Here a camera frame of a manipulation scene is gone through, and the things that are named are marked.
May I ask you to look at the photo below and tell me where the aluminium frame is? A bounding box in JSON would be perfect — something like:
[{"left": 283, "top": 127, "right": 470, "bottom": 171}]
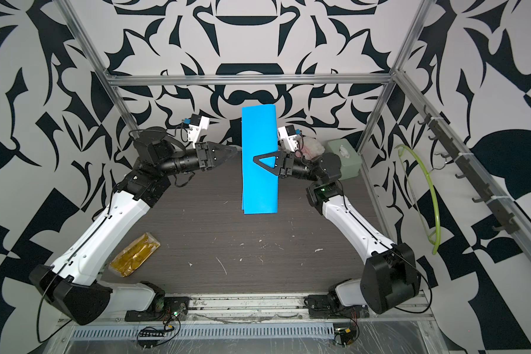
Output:
[{"left": 52, "top": 0, "right": 531, "bottom": 354}]

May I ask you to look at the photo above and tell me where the yellow plastic packet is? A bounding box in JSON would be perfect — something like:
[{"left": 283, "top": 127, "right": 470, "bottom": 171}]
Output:
[{"left": 109, "top": 232, "right": 161, "bottom": 277}]

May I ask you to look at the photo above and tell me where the blue rectangular paper sheet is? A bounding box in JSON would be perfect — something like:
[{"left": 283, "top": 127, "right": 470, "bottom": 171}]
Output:
[{"left": 241, "top": 105, "right": 279, "bottom": 215}]

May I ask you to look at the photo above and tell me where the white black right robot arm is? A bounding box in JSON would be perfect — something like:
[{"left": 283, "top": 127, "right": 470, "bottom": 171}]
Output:
[{"left": 253, "top": 151, "right": 422, "bottom": 314}]

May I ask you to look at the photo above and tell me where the white plush toy pink shirt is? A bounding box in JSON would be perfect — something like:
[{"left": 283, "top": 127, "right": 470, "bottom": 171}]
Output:
[{"left": 300, "top": 137, "right": 325, "bottom": 160}]

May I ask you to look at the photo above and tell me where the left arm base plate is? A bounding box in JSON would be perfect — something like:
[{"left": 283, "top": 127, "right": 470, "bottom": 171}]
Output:
[{"left": 124, "top": 294, "right": 191, "bottom": 322}]

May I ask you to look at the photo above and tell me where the black connector board left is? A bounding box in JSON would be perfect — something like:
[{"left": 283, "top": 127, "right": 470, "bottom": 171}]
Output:
[{"left": 136, "top": 326, "right": 177, "bottom": 349}]

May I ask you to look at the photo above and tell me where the green tissue box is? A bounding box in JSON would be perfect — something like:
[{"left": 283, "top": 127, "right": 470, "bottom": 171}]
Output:
[{"left": 326, "top": 139, "right": 362, "bottom": 180}]

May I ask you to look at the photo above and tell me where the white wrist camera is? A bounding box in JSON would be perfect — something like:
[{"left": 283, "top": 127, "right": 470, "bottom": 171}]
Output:
[
  {"left": 182, "top": 114, "right": 210, "bottom": 145},
  {"left": 277, "top": 125, "right": 300, "bottom": 152}
]

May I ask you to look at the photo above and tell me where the black connector board right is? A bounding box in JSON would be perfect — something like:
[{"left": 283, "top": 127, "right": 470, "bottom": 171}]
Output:
[{"left": 333, "top": 327, "right": 358, "bottom": 348}]

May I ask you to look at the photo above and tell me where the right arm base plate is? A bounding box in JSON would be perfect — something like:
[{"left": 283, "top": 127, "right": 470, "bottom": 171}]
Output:
[{"left": 304, "top": 294, "right": 370, "bottom": 319}]

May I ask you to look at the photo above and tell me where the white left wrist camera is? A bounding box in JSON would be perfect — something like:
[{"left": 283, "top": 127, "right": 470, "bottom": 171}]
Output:
[{"left": 182, "top": 114, "right": 210, "bottom": 145}]

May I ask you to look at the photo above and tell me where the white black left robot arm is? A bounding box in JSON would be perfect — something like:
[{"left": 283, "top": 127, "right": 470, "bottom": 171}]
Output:
[{"left": 29, "top": 127, "right": 237, "bottom": 325}]

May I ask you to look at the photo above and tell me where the black wall hook rack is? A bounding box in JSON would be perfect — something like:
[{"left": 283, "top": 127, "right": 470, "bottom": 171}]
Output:
[{"left": 420, "top": 106, "right": 521, "bottom": 235}]

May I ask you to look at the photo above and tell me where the black connector board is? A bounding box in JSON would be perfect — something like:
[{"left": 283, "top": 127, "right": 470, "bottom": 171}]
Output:
[
  {"left": 333, "top": 327, "right": 358, "bottom": 348},
  {"left": 136, "top": 326, "right": 177, "bottom": 349}
]

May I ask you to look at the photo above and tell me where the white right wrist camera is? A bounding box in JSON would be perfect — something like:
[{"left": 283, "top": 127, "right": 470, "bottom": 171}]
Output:
[{"left": 277, "top": 125, "right": 300, "bottom": 152}]

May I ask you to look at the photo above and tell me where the white slotted cable duct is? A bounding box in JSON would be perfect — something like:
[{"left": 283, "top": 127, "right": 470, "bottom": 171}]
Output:
[{"left": 71, "top": 322, "right": 335, "bottom": 341}]

